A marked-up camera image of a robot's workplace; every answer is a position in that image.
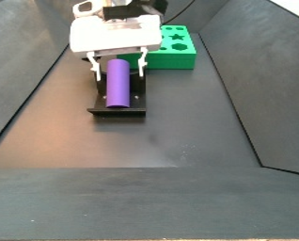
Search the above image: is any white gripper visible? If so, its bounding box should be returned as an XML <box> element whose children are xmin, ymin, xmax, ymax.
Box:
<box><xmin>69</xmin><ymin>0</ymin><xmax>161</xmax><ymax>81</ymax></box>

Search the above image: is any purple cylinder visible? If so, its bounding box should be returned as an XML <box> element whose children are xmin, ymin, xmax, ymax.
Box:
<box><xmin>107</xmin><ymin>58</ymin><xmax>129</xmax><ymax>107</ymax></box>

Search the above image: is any green shape sorter block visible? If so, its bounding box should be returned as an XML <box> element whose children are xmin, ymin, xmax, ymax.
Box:
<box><xmin>117</xmin><ymin>24</ymin><xmax>197</xmax><ymax>71</ymax></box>

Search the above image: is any black curved cradle stand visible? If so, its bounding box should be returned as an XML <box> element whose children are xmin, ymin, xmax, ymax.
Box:
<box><xmin>87</xmin><ymin>70</ymin><xmax>147</xmax><ymax>117</ymax></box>

